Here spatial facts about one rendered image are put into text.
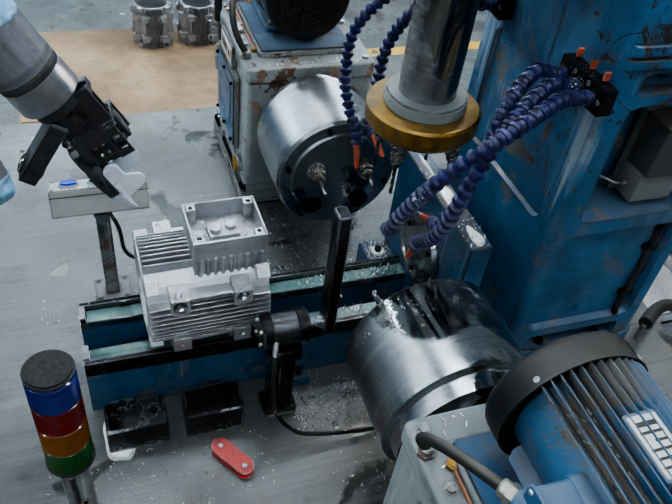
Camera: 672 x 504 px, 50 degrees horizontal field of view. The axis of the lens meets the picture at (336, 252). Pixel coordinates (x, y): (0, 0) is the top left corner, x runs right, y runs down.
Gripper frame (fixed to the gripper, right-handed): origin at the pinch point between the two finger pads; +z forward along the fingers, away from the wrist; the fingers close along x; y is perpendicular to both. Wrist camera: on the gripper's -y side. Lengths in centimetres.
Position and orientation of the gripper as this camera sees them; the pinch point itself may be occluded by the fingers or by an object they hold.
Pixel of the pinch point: (126, 195)
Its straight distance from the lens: 119.4
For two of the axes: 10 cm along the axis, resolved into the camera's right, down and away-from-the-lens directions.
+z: 3.8, 5.6, 7.3
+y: 8.7, -4.8, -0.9
